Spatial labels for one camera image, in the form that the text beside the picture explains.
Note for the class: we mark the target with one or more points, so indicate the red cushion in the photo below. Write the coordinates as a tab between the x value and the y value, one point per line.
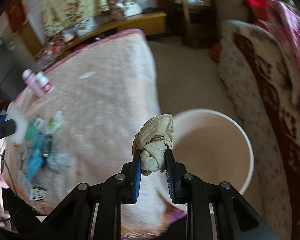
259	9

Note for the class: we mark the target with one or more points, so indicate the white green plastic wrapper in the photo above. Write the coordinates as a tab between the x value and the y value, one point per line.
51	126

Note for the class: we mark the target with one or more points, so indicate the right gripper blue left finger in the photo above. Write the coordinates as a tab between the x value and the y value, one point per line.
137	175

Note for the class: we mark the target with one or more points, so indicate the teal plastic bag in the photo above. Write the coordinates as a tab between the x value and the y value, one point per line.
34	140

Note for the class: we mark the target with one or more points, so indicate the pink patterned clothing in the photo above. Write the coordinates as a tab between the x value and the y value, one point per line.
284	25

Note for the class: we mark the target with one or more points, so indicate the white kettle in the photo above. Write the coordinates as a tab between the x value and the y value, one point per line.
130	8

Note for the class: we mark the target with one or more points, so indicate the white plastic trash bucket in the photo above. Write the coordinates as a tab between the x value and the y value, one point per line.
213	147

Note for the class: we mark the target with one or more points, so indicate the black foil wrapper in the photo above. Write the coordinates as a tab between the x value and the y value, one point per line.
47	145

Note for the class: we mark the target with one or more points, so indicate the framed photo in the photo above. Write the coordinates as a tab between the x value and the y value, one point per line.
86	26

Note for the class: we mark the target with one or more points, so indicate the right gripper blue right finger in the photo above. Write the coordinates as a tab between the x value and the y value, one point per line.
170	173

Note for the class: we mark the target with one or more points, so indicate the floral yellow hanging cloth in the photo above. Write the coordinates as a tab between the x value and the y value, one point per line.
60	14

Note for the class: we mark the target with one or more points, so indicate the pink water bottle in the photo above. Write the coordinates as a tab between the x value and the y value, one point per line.
29	78

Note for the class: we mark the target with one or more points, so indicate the wooden sideboard cabinet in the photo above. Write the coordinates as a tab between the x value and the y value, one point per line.
153	23

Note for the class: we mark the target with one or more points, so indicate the beige paper trash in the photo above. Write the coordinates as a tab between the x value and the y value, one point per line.
153	139

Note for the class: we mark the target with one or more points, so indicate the white pill bottle pink label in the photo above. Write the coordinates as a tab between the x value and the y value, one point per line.
44	82

